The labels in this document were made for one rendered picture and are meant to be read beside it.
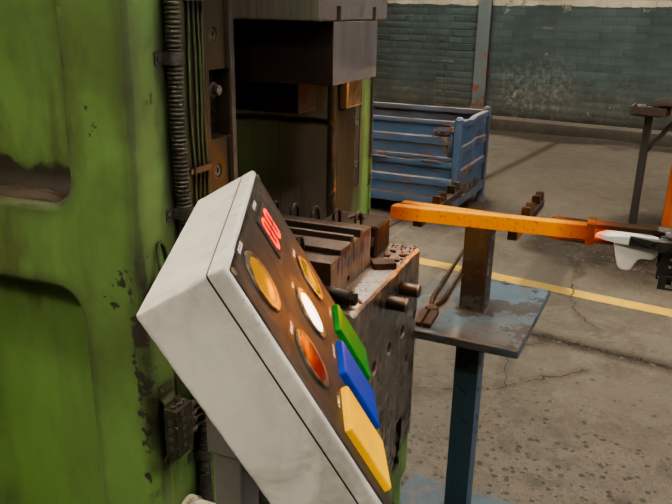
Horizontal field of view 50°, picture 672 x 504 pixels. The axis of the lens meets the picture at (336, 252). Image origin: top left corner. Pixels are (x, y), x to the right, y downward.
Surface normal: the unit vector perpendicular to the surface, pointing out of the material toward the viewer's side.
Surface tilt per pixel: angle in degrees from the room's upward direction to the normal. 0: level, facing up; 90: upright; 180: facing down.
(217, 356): 90
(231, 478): 90
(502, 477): 0
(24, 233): 90
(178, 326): 90
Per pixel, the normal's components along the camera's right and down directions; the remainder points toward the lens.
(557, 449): 0.01, -0.95
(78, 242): -0.38, 0.29
